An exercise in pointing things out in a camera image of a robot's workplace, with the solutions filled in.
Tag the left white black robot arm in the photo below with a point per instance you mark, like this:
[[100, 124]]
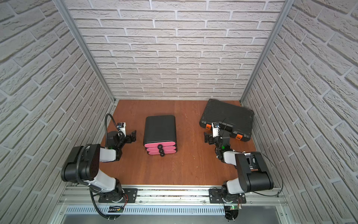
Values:
[[82, 166]]

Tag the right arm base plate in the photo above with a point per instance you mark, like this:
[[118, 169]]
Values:
[[217, 195]]

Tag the black plastic tool case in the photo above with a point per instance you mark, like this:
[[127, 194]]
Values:
[[237, 120]]

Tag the left aluminium corner post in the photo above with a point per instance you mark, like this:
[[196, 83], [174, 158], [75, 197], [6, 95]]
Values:
[[65, 13]]

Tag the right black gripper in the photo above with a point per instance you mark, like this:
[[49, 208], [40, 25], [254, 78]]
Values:
[[207, 136]]

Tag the right aluminium corner post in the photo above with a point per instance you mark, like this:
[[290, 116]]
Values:
[[267, 46]]

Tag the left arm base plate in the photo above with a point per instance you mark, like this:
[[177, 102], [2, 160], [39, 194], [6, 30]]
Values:
[[128, 195]]

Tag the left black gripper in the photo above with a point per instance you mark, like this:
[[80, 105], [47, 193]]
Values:
[[127, 137]]

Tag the pink bottom drawer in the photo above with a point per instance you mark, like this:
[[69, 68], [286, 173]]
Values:
[[162, 153]]

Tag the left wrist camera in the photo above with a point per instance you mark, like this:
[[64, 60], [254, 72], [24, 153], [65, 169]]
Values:
[[121, 127]]

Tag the aluminium corner post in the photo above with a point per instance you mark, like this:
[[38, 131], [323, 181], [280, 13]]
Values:
[[267, 46], [65, 13]]

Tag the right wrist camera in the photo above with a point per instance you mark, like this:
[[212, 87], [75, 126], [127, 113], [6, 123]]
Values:
[[215, 129]]

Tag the black drawer cabinet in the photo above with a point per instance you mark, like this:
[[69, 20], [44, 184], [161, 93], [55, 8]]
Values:
[[160, 129]]

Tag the pink middle drawer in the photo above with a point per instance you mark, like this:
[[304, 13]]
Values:
[[161, 149]]

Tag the pink drawer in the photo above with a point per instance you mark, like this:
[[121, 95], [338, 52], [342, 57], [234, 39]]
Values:
[[162, 153], [160, 144], [161, 149]]

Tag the pink top drawer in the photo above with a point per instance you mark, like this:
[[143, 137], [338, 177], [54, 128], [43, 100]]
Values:
[[160, 144]]

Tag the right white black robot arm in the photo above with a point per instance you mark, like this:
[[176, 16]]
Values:
[[252, 171]]

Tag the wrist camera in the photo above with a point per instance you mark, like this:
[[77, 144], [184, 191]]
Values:
[[121, 127], [215, 129]]

